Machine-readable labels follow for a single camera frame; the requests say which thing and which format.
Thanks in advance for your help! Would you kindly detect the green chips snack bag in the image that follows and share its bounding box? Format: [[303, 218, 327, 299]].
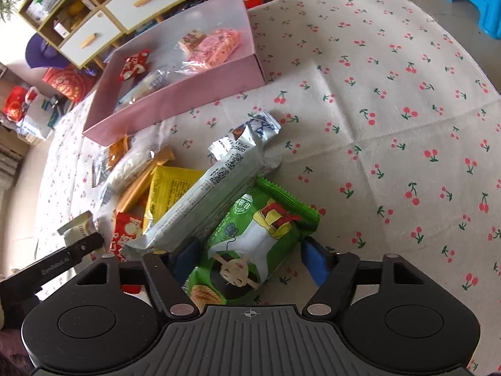
[[184, 178, 320, 311]]

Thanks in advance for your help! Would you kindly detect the yellow snack bag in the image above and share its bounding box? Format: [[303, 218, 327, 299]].
[[143, 165, 204, 233]]

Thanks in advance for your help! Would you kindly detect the gold wafer bar pack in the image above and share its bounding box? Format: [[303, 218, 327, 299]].
[[115, 146, 175, 214]]

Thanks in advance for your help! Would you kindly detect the white beige snack pack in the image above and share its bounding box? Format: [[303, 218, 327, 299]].
[[57, 211, 97, 247]]

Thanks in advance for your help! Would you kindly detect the long silver-green snack pack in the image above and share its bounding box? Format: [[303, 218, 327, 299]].
[[121, 126, 279, 261]]

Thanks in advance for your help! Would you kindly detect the white rice cracker pack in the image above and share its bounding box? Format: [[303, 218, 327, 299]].
[[99, 149, 155, 206]]

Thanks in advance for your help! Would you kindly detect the blue silver chocolate pack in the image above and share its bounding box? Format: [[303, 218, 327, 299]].
[[232, 110, 281, 144]]

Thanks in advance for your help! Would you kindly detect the clear wafer pack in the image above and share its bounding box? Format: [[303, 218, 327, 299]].
[[115, 66, 170, 111]]

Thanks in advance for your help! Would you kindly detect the small red candy pack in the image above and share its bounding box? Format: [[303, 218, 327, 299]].
[[119, 49, 150, 81]]

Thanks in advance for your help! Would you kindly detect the pink floral snack pack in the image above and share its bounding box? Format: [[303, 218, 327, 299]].
[[186, 29, 241, 72]]

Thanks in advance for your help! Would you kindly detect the red white biscuit pack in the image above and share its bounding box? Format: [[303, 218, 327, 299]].
[[110, 212, 143, 261]]

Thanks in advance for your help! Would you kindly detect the orange silver snack pack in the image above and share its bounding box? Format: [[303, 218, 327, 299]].
[[92, 135, 129, 188]]

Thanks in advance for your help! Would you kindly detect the clear cracker pack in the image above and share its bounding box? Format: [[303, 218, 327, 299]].
[[178, 30, 206, 60]]

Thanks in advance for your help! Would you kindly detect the cherry print floor cloth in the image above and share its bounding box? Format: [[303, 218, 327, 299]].
[[35, 0, 501, 376]]

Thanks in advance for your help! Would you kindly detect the white shopping bag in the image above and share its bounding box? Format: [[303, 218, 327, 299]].
[[17, 86, 59, 141]]

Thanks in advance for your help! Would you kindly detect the red gift bag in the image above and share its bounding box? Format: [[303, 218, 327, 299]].
[[3, 86, 28, 123]]

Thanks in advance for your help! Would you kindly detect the pink cardboard box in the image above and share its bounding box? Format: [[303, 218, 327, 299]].
[[82, 0, 266, 146]]

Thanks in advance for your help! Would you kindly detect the red round gift box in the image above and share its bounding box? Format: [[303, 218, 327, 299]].
[[43, 66, 97, 103]]

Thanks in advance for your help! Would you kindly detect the purple plush toy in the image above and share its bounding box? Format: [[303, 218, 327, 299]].
[[25, 33, 70, 69]]

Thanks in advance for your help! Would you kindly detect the wooden tv cabinet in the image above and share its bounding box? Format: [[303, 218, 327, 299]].
[[17, 0, 314, 71]]

